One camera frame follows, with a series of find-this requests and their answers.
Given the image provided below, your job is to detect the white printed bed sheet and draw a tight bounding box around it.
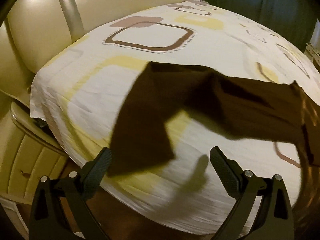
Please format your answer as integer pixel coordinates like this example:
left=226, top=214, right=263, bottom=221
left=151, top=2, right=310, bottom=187
left=29, top=0, right=320, bottom=233

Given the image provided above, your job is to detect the dark brown small garment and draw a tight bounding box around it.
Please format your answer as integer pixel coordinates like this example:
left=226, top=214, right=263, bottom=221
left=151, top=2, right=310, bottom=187
left=107, top=61, right=320, bottom=178

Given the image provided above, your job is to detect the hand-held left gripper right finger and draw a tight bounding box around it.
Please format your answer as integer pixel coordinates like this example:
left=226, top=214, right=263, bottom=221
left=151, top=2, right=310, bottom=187
left=209, top=146, right=295, bottom=240

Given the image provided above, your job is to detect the dark curtain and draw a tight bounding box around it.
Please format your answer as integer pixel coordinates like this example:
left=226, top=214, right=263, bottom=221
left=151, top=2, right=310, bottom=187
left=205, top=0, right=320, bottom=48

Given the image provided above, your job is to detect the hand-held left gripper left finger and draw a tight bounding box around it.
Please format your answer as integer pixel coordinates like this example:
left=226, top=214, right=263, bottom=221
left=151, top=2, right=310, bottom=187
left=29, top=147, right=113, bottom=240

